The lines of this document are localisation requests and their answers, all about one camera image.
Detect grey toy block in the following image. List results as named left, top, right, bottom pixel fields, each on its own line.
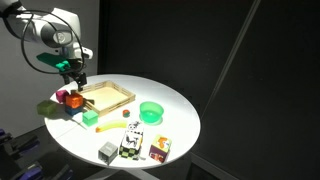
left=97, top=140, right=119, bottom=166

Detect colourful soft picture cube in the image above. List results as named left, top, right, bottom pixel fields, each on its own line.
left=148, top=133, right=173, bottom=164

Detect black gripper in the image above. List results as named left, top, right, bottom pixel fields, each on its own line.
left=61, top=58, right=89, bottom=93

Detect pink toy block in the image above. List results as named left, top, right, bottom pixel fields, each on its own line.
left=55, top=89, right=70, bottom=105

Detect lime green toy block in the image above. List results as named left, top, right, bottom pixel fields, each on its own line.
left=36, top=99, right=59, bottom=118

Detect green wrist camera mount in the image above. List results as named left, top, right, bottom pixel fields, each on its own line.
left=35, top=52, right=72, bottom=73

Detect wooden tray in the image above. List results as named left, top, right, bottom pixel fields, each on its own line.
left=70, top=79, right=137, bottom=118

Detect purple black bar clamp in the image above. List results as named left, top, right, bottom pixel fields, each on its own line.
left=0, top=128, right=42, bottom=158
left=16, top=164, right=75, bottom=180

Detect black white checkered soft cube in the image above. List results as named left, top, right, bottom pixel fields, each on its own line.
left=118, top=128, right=145, bottom=161

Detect yellow toy banana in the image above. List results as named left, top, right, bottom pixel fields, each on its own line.
left=94, top=119, right=129, bottom=134

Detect orange toy block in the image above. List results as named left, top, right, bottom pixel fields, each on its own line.
left=64, top=92, right=84, bottom=110

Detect dark green toy block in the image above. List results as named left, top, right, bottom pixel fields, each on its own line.
left=81, top=109, right=100, bottom=128

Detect green plastic bowl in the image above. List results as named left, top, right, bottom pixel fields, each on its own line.
left=138, top=100, right=165, bottom=127

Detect white table pedestal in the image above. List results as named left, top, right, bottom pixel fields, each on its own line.
left=87, top=167, right=162, bottom=180

